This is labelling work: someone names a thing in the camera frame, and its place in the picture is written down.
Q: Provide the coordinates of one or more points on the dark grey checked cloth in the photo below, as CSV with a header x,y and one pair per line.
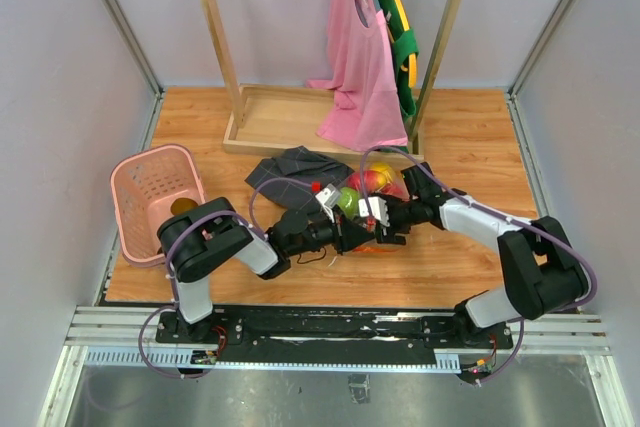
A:
x,y
302,165

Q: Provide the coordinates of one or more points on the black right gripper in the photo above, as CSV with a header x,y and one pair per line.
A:
x,y
387,235

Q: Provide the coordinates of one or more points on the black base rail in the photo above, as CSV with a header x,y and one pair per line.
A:
x,y
332,336

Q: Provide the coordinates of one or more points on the pink plastic basket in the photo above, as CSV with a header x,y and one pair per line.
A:
x,y
144,187

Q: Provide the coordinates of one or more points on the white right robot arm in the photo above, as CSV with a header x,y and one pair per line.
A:
x,y
541,272

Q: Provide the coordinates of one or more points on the yellow fake lemon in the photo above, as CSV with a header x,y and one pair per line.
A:
x,y
385,169

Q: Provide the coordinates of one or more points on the green t-shirt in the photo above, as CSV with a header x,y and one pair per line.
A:
x,y
402,57

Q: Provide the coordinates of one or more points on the wooden clothes rack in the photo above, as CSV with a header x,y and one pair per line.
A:
x,y
267,119

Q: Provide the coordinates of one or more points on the clear zip top bag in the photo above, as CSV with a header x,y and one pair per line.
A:
x,y
366,197

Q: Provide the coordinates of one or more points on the orange fake fruit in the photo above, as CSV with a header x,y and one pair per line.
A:
x,y
182,205

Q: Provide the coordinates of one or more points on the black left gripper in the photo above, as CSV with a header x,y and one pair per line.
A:
x,y
349,236

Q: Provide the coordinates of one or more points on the pink t-shirt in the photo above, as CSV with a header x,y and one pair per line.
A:
x,y
366,110

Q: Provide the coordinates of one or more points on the red fake apple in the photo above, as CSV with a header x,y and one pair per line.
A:
x,y
395,190

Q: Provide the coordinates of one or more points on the red yellow fake mango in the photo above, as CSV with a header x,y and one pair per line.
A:
x,y
368,180

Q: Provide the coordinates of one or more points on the green fake apple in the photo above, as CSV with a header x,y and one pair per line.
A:
x,y
348,202

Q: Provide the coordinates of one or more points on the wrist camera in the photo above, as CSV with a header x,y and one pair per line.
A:
x,y
374,207
327,198

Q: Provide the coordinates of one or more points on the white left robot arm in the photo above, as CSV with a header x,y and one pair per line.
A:
x,y
197,242

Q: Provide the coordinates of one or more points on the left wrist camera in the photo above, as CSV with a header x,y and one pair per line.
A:
x,y
327,198

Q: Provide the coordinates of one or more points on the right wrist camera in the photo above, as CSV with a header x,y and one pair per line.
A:
x,y
374,207

